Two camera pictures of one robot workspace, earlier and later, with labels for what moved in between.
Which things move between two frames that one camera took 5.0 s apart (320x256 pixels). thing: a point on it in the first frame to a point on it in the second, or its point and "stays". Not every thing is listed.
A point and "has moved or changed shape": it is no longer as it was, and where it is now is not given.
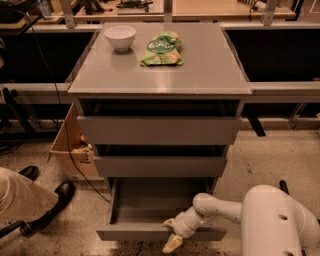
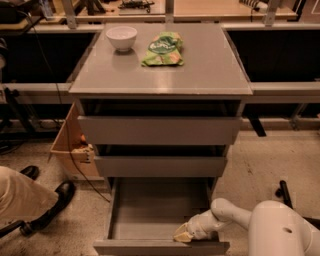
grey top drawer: (159, 130) stays
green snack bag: (163, 49) stays
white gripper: (182, 224) to (199, 225)
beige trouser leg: (23, 199) stays
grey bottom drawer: (141, 205) has moved or changed shape
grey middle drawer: (160, 166) stays
